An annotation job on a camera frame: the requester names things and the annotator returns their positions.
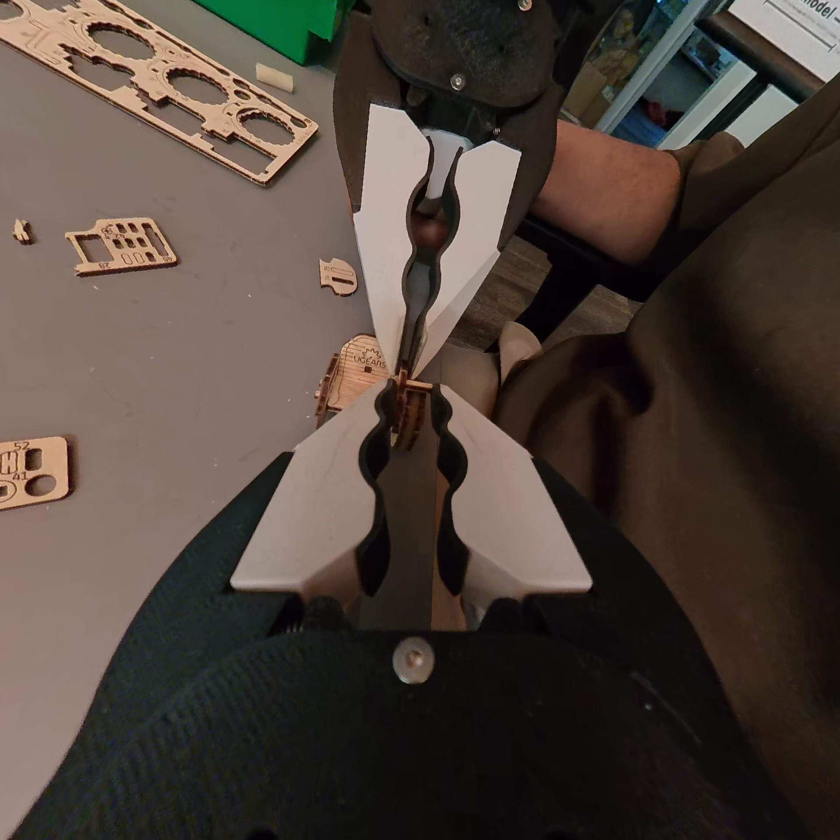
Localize black chair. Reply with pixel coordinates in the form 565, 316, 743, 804
515, 217, 664, 342

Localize round wooden tab piece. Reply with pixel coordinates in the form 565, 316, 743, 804
318, 257, 359, 298

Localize person's brown shirt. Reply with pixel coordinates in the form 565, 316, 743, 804
492, 79, 840, 840

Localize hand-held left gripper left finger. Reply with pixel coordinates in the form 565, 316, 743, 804
230, 379, 403, 614

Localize white printed sign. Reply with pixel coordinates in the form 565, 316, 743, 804
727, 0, 840, 85

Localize person's right hand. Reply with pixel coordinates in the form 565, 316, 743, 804
413, 213, 457, 249

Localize small wooden gear assembly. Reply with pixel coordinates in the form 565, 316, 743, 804
391, 371, 435, 455

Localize person's beige trousers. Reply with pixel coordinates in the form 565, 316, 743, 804
427, 320, 546, 427

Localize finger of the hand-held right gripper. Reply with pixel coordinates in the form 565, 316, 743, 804
351, 101, 437, 376
410, 140, 525, 376

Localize white cabinet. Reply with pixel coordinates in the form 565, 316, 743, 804
594, 13, 818, 153

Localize green plastic bin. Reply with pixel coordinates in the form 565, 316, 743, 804
190, 0, 361, 67

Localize large wooden gear-hole sheet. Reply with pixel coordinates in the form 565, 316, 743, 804
0, 0, 320, 188

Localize wooden trunk model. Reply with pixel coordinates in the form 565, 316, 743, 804
314, 333, 404, 416

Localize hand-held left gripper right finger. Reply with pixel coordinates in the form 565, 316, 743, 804
427, 382, 595, 614

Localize small round-hole wooden sheet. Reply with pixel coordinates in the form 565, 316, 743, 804
0, 435, 72, 511

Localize small slotted wooden sheet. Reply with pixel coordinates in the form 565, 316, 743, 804
64, 217, 179, 277

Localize person's right forearm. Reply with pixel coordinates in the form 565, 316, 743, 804
528, 120, 683, 266

